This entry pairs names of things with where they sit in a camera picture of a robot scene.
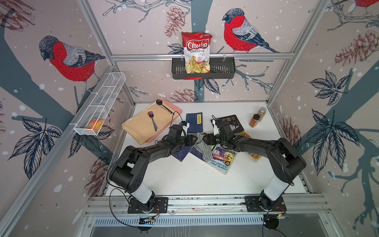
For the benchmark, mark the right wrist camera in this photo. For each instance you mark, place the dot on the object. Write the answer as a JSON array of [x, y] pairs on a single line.
[[215, 127]]

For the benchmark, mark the black spoon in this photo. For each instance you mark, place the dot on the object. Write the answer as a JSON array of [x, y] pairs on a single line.
[[160, 103]]

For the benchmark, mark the tan spice jar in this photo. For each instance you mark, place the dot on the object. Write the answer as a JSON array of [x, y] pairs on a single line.
[[262, 112]]

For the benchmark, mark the tan paper sheet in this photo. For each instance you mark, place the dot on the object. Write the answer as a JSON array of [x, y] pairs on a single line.
[[140, 126]]

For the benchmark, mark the dark blue book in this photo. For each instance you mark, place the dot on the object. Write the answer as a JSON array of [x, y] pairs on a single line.
[[197, 153], [182, 153]]

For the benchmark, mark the blue book yellow label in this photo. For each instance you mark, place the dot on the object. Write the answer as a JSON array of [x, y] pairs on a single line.
[[195, 121]]

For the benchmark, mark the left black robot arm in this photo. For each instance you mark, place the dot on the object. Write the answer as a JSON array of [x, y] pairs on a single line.
[[129, 170]]

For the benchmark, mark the yellow orange treehouse book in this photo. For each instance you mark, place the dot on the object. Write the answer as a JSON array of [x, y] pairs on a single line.
[[255, 157]]

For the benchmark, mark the grey striped cloth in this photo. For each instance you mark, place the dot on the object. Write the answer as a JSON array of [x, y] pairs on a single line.
[[201, 146]]

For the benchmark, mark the brown spice jar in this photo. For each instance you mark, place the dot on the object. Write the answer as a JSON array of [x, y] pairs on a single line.
[[254, 120]]

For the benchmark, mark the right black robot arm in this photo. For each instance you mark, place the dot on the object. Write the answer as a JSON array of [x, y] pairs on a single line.
[[284, 159]]

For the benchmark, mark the red cassava chips bag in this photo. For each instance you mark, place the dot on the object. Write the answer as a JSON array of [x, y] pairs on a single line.
[[196, 52]]

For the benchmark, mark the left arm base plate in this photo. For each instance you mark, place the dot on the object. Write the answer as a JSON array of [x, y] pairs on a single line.
[[153, 206]]

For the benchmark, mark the pink tray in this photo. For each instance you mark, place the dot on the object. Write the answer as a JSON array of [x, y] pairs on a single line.
[[177, 113]]

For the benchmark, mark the black wall basket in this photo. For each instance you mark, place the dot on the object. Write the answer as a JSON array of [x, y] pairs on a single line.
[[220, 68]]

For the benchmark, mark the black book with face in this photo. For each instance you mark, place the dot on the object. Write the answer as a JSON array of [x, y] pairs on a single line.
[[232, 121]]

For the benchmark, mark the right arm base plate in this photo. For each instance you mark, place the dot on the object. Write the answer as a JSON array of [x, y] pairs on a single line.
[[256, 203]]

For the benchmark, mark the colourful treehouse book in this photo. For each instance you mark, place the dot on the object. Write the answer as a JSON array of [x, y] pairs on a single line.
[[222, 158]]

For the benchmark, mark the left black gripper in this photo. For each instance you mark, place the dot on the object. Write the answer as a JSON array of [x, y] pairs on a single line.
[[190, 141]]

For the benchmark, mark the orange packet in shelf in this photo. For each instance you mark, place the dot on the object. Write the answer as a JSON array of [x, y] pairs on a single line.
[[95, 125]]

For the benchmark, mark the white wire shelf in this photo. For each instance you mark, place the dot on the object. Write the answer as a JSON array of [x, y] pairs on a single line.
[[101, 104]]

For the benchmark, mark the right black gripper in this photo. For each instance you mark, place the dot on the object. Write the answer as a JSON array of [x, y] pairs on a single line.
[[208, 138]]

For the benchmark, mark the iridescent purple spoon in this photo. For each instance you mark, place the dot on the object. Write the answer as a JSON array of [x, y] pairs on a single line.
[[151, 115]]

